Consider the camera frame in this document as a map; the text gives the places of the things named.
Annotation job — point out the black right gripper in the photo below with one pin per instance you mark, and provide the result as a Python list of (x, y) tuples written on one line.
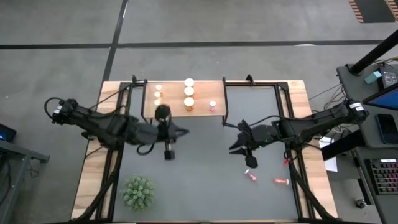
[(262, 135)]

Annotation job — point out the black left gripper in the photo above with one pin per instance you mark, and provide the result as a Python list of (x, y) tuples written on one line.
[(146, 132)]

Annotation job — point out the pink medicine bottle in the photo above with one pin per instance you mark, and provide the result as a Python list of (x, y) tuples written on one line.
[(280, 181), (212, 104), (250, 175)]

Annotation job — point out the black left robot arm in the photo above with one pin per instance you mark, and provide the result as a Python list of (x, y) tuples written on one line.
[(93, 119)]

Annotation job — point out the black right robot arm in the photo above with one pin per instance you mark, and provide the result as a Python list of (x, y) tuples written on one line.
[(317, 123)]

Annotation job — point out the wooden shelf with black legs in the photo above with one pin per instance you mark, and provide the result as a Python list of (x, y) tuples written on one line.
[(202, 99)]

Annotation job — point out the red tag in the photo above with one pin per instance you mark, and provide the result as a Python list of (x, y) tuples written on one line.
[(285, 162)]

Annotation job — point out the green plant in white pot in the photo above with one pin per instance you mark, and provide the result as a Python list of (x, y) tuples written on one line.
[(137, 193)]

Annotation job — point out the white paper sheet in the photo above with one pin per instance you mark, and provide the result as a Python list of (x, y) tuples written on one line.
[(330, 161)]

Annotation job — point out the grey side desk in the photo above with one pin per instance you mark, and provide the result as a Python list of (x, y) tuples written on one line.
[(354, 90)]

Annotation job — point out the black backlit keyboard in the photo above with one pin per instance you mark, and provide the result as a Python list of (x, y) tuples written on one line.
[(385, 177)]

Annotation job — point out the black smartphone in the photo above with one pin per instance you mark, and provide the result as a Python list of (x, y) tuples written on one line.
[(388, 128)]

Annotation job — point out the small teal box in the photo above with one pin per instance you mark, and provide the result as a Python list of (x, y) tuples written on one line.
[(373, 77)]

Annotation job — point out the screen with blue display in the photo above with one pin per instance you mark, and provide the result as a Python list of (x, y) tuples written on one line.
[(387, 99)]

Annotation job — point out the grey metal cart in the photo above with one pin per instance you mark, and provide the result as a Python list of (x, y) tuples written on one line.
[(18, 152)]

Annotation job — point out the black power adapter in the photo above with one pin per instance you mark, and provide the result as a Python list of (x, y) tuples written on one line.
[(389, 77)]

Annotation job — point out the striped floor mat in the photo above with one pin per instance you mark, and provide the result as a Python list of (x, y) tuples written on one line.
[(373, 11)]

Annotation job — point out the black table frame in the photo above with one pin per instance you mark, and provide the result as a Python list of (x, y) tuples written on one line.
[(255, 84)]

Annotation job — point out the black round post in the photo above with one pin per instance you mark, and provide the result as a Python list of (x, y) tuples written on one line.
[(373, 54)]

